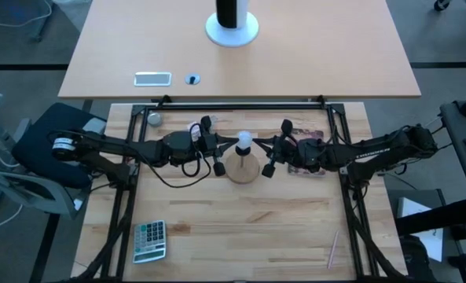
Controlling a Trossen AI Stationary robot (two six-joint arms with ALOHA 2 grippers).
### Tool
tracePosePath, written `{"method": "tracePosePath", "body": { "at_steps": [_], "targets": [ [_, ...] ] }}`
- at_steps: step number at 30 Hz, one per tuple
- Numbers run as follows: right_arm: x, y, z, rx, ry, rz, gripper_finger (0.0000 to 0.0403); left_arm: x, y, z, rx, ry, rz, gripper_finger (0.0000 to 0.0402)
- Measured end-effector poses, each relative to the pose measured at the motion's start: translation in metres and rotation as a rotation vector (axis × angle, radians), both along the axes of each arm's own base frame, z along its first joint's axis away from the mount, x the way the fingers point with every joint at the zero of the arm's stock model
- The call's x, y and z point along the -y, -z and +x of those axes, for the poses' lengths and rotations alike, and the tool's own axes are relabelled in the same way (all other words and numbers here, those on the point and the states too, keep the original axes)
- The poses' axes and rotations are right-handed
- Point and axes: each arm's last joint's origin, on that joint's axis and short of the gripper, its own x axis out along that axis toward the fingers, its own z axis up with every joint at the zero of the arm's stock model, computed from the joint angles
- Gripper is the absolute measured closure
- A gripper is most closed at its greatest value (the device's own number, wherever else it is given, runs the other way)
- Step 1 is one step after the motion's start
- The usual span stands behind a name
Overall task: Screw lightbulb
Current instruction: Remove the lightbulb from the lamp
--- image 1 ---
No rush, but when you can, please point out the white round stand base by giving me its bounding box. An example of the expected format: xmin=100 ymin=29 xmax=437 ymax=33
xmin=204 ymin=0 xmax=260 ymax=49

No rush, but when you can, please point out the pink thin stick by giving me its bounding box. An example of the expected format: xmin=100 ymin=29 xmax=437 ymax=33
xmin=326 ymin=230 xmax=339 ymax=270

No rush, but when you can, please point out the wooden lamp base black socket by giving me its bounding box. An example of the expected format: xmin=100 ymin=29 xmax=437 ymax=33
xmin=224 ymin=145 xmax=262 ymax=185

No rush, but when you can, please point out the white lightbulb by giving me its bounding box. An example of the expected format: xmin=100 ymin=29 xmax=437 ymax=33
xmin=237 ymin=130 xmax=254 ymax=149

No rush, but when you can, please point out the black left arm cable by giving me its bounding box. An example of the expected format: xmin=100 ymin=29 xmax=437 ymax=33
xmin=149 ymin=122 xmax=213 ymax=189

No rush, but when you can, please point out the grey office chair dark seat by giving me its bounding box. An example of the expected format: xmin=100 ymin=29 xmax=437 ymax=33
xmin=0 ymin=90 xmax=108 ymax=219

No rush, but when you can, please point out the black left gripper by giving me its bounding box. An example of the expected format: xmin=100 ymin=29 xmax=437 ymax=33
xmin=197 ymin=116 xmax=239 ymax=178

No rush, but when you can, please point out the silver rectangular desk plate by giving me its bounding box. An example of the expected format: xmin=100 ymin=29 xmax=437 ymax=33
xmin=133 ymin=72 xmax=173 ymax=87

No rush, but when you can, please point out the grey calculator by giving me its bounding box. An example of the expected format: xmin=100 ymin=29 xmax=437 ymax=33
xmin=132 ymin=219 xmax=167 ymax=265

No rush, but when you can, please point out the white paper sheet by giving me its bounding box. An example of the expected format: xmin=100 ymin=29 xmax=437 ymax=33
xmin=396 ymin=196 xmax=446 ymax=263

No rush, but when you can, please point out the light orange desk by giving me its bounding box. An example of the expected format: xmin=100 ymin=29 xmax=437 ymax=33
xmin=57 ymin=0 xmax=422 ymax=99

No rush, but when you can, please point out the black equipment cart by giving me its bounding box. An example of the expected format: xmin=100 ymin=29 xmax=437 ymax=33
xmin=393 ymin=89 xmax=466 ymax=283

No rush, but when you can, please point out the white floor cable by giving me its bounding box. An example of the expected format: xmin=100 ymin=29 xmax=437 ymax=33
xmin=0 ymin=0 xmax=53 ymax=29
xmin=0 ymin=203 xmax=24 ymax=235

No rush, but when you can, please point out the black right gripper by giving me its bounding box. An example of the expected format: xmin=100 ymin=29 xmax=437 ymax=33
xmin=252 ymin=119 xmax=301 ymax=179

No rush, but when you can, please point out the black aluminium frame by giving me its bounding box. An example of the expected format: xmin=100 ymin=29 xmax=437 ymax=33
xmin=70 ymin=94 xmax=409 ymax=283

